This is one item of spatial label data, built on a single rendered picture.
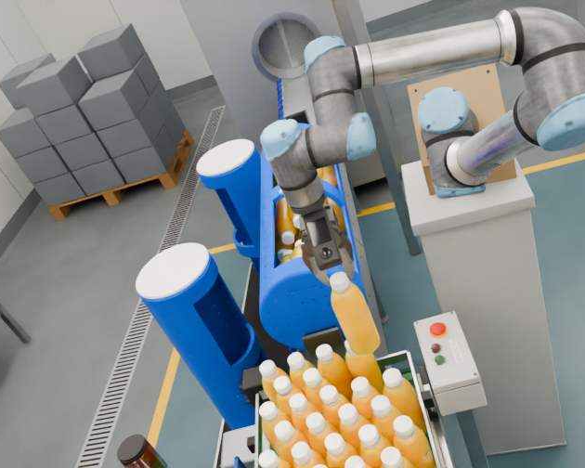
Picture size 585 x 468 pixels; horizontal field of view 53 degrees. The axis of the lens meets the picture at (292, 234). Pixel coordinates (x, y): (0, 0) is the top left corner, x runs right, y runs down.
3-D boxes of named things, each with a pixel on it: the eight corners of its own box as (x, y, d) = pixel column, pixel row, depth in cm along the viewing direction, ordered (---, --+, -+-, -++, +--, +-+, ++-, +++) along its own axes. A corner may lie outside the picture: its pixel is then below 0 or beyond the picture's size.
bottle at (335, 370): (356, 415, 149) (333, 368, 139) (331, 410, 153) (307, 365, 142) (364, 392, 154) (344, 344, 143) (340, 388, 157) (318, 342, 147)
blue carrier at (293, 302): (344, 175, 232) (322, 111, 216) (380, 335, 161) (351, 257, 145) (276, 197, 237) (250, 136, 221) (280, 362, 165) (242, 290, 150)
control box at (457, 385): (462, 338, 144) (454, 308, 138) (487, 405, 127) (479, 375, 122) (422, 349, 145) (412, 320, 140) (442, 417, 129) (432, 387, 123)
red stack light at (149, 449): (159, 443, 123) (149, 432, 121) (153, 471, 118) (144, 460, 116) (131, 450, 124) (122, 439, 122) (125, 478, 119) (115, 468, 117)
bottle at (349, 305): (386, 343, 130) (363, 282, 120) (360, 361, 129) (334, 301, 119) (370, 326, 136) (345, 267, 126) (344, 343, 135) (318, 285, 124)
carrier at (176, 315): (239, 458, 244) (302, 430, 244) (136, 312, 196) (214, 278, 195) (230, 406, 268) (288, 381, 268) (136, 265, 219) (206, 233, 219)
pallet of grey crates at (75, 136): (193, 141, 564) (132, 21, 499) (175, 187, 501) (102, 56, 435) (86, 175, 595) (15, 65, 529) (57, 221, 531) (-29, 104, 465)
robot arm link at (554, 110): (460, 144, 151) (610, 39, 98) (473, 201, 149) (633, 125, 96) (416, 149, 148) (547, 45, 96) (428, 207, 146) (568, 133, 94)
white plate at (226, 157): (221, 138, 280) (222, 140, 281) (184, 173, 265) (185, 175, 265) (265, 138, 263) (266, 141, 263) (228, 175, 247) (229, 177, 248)
